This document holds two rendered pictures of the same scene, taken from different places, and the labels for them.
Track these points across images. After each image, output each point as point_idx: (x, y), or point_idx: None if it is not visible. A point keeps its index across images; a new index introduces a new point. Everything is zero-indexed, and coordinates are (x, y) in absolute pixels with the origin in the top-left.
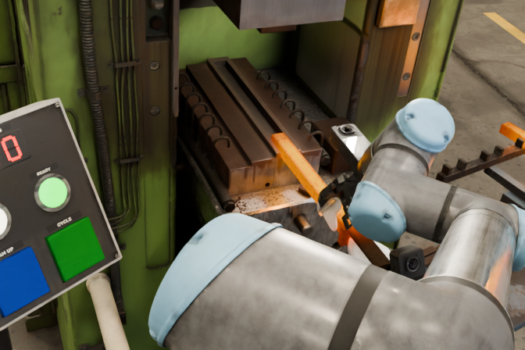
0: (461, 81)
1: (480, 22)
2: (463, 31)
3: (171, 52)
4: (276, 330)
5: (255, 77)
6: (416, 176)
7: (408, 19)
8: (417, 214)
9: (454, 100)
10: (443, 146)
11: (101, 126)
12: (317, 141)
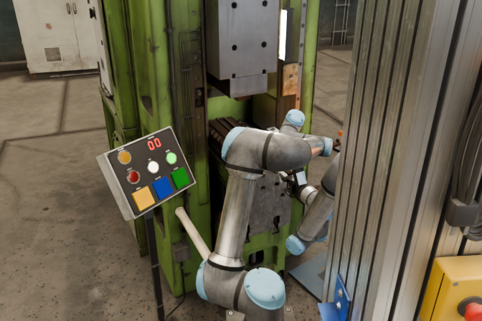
0: (337, 131)
1: (345, 102)
2: (336, 107)
3: (204, 111)
4: (252, 144)
5: (236, 122)
6: (293, 132)
7: (293, 92)
8: None
9: (333, 140)
10: (301, 123)
11: (180, 141)
12: None
